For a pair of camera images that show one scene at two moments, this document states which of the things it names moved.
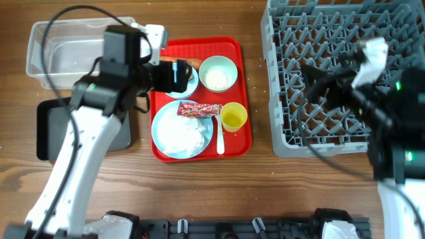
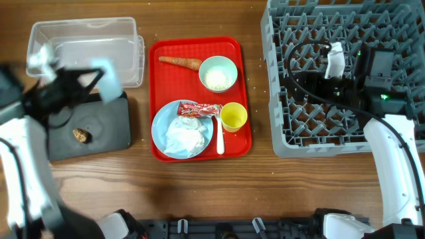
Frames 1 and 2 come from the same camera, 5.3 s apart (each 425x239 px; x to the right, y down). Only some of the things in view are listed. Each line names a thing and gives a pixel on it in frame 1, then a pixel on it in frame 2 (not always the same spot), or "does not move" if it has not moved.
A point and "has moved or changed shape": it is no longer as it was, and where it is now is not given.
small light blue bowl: [192, 83] has moved or changed shape
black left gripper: [183, 76] → [65, 81]
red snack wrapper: [198, 109] does not move
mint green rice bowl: [218, 74] does not move
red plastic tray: [210, 121] does not move
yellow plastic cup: [233, 115] does not move
